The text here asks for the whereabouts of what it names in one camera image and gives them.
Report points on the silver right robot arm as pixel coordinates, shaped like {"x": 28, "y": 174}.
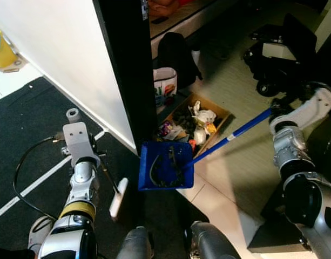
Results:
{"x": 311, "y": 199}

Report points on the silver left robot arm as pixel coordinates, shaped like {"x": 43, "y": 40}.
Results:
{"x": 81, "y": 183}

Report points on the black floor mat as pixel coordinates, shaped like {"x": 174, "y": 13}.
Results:
{"x": 25, "y": 118}

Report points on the black open suitcase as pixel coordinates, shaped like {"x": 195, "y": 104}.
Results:
{"x": 284, "y": 54}

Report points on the purple snack wrapper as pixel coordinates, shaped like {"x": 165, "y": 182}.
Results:
{"x": 166, "y": 128}

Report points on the orange snack packet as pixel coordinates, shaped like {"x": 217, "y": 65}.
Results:
{"x": 211, "y": 128}

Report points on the white crumpled plastic bag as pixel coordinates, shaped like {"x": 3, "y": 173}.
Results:
{"x": 204, "y": 114}

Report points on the black door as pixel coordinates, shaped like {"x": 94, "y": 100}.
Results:
{"x": 125, "y": 65}

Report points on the white printed shopping bag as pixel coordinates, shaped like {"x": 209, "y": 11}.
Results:
{"x": 165, "y": 86}

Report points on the grey robot left leg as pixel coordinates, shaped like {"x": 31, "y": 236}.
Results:
{"x": 135, "y": 245}

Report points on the grey robot leg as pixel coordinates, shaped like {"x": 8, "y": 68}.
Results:
{"x": 135, "y": 245}
{"x": 211, "y": 243}

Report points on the black backpack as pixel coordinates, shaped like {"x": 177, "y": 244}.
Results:
{"x": 178, "y": 56}

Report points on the low wooden bed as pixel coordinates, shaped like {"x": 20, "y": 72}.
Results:
{"x": 208, "y": 13}

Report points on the yellow plastic container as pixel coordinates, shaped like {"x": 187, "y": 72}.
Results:
{"x": 0, "y": 48}

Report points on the grey robot right leg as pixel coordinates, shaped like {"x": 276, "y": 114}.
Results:
{"x": 211, "y": 243}

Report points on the black phone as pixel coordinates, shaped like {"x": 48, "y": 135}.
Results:
{"x": 159, "y": 20}

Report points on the silver door hinge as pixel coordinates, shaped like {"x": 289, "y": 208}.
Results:
{"x": 144, "y": 9}

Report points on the person sitting on bed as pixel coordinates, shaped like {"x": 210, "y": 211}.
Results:
{"x": 162, "y": 6}

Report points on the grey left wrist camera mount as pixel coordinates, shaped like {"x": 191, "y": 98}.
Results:
{"x": 79, "y": 140}

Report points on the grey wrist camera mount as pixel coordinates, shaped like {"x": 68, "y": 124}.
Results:
{"x": 311, "y": 108}
{"x": 79, "y": 140}

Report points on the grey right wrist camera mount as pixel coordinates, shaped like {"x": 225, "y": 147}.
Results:
{"x": 311, "y": 108}

